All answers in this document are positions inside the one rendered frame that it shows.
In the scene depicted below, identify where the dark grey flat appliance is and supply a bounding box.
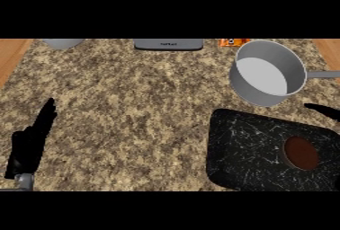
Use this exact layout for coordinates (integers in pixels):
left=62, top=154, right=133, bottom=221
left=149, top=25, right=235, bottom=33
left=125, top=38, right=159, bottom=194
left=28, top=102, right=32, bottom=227
left=133, top=39, right=204, bottom=51

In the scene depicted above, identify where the pale grey round container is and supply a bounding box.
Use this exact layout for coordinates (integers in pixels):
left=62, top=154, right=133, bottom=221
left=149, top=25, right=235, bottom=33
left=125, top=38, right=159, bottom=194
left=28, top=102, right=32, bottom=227
left=41, top=39, right=86, bottom=50

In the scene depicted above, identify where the black marble tray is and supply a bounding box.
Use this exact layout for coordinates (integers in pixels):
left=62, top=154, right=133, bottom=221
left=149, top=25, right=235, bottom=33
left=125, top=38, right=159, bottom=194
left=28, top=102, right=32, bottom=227
left=204, top=108, right=340, bottom=192

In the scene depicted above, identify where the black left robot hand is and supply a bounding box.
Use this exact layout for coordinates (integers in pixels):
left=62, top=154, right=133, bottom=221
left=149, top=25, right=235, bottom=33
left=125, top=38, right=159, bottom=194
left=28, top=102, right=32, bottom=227
left=4, top=97, right=59, bottom=181

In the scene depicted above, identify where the grey metal pot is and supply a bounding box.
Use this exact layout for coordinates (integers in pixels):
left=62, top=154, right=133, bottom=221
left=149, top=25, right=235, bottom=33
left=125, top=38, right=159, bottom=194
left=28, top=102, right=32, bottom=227
left=229, top=40, right=340, bottom=108

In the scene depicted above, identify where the brown chocolate cupcake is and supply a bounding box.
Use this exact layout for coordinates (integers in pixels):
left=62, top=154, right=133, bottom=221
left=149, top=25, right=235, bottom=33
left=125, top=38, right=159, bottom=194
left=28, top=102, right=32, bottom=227
left=282, top=136, right=321, bottom=172

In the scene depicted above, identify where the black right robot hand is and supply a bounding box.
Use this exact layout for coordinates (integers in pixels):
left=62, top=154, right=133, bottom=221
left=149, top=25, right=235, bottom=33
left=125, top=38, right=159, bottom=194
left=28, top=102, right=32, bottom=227
left=303, top=102, right=340, bottom=122

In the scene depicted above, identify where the orange packet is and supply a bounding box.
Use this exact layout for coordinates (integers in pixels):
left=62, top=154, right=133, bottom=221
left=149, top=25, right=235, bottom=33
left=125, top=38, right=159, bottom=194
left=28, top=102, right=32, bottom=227
left=217, top=39, right=253, bottom=48

